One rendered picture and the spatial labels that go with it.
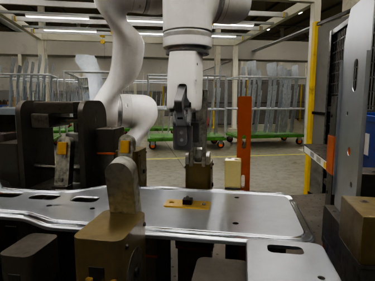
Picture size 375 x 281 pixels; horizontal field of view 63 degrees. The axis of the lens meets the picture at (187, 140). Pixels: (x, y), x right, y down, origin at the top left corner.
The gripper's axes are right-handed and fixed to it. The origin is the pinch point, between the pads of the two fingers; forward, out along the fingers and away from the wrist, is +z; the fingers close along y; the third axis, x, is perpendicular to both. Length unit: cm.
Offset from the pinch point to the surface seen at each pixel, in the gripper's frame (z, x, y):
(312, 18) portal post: -183, 160, -685
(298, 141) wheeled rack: 104, 163, -795
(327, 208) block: 12.1, 25.0, -2.4
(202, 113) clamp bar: -4.1, 0.7, -15.4
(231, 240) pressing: 12.6, 8.4, 12.0
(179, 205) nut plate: 11.7, -1.3, 1.4
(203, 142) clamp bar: 2.2, 1.4, -13.4
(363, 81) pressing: -9.9, 26.6, 5.1
